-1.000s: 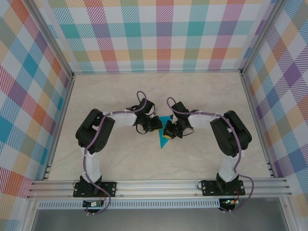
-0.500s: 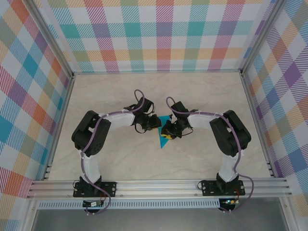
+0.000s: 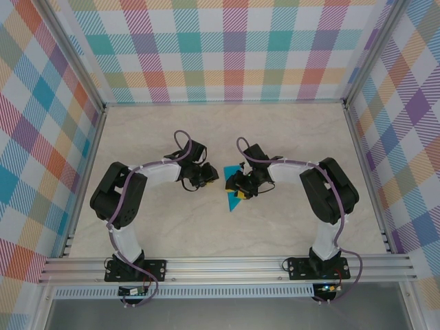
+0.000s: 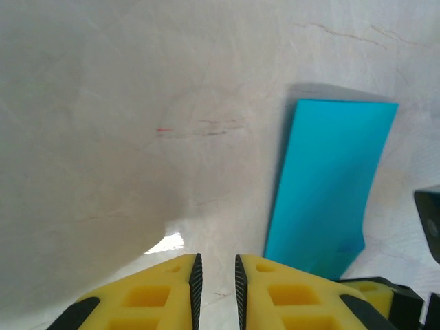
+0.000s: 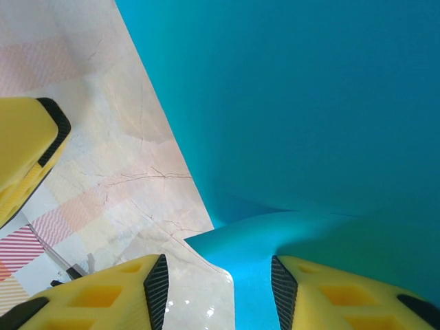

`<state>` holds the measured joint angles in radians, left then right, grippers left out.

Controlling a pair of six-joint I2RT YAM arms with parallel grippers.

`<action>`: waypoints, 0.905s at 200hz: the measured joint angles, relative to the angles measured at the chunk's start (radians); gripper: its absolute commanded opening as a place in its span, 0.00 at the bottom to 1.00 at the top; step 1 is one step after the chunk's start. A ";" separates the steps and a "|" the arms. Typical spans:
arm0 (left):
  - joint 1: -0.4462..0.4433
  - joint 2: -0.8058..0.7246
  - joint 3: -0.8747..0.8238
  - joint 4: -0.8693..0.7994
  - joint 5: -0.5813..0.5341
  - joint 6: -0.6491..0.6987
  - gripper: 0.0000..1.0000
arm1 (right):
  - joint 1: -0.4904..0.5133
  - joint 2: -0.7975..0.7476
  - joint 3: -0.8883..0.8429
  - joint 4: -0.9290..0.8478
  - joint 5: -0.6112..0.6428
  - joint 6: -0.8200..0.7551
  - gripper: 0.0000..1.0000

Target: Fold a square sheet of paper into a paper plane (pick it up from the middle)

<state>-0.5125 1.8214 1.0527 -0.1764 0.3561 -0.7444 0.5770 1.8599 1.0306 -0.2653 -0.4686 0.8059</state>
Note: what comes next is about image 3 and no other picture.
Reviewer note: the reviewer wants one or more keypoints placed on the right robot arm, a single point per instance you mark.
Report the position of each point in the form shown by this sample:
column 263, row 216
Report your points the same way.
column 285, row 172

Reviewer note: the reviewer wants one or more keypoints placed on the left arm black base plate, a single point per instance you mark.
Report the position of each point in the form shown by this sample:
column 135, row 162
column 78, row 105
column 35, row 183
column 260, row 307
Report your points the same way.
column 158, row 266

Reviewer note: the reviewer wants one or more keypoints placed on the aluminium frame post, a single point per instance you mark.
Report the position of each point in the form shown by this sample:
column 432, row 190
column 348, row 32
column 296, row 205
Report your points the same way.
column 77, row 51
column 372, row 51

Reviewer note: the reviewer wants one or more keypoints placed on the small circuit board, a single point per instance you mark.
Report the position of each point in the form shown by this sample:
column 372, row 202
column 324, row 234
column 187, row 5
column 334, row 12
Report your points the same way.
column 132, row 291
column 328, row 288

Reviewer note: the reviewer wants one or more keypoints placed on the grey metal panel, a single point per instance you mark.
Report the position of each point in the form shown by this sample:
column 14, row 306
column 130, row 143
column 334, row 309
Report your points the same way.
column 223, row 314

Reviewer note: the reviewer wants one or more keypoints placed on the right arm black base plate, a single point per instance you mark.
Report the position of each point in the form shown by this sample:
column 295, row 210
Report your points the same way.
column 294, row 273

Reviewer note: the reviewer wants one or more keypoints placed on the aluminium side rail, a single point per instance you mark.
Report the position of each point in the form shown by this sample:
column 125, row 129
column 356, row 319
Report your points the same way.
column 365, row 172
column 86, row 172

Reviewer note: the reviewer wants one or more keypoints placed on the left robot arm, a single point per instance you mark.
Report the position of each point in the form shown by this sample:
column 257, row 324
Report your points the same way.
column 161, row 173

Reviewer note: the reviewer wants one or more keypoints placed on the blue paper sheet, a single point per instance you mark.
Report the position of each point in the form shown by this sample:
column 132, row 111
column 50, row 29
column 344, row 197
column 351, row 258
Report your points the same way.
column 233, row 204

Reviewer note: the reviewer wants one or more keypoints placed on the aluminium mounting rail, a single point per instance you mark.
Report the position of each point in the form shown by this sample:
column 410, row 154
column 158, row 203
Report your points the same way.
column 223, row 269

